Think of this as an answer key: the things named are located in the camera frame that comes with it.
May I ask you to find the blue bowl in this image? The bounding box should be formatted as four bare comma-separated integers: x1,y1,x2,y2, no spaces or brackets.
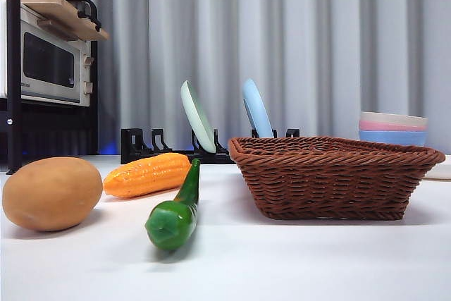
358,130,428,147

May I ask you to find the black dish rack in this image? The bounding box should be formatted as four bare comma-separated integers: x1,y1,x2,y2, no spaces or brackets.
120,127,301,165

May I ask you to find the brown wicker basket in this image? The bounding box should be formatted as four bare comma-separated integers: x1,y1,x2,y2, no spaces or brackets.
228,135,447,221

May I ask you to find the white plate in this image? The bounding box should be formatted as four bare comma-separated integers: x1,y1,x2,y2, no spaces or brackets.
422,165,451,180

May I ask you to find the beige bowl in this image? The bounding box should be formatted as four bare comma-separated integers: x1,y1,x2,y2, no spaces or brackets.
359,111,429,128

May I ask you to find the pink bowl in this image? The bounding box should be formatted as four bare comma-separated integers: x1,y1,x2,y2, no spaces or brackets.
359,120,428,133

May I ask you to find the pale green plate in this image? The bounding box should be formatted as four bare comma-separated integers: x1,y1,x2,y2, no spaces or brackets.
180,80,217,154

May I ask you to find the black metal shelf frame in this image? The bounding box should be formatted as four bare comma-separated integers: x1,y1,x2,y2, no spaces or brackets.
0,0,99,175

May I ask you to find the grey curtain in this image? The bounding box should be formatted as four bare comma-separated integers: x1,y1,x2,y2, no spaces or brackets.
0,0,451,156

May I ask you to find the brown potato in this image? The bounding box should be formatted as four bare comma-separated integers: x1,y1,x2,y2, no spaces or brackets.
1,156,104,232

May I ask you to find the black curved handle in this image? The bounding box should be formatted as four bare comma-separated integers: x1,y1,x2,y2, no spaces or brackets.
63,0,103,32

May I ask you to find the light blue plate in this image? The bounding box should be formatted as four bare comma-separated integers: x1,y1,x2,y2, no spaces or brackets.
241,78,275,139

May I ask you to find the green cucumber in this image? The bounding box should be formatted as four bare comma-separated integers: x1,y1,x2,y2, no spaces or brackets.
144,158,202,251

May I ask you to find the white toaster oven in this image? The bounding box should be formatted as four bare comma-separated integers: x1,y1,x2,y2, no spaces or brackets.
0,0,96,107

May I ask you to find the orange corn cob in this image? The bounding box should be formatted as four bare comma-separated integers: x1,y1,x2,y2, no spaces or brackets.
102,152,192,199

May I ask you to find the wooden cutting board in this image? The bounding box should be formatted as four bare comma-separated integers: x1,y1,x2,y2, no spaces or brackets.
20,0,110,42

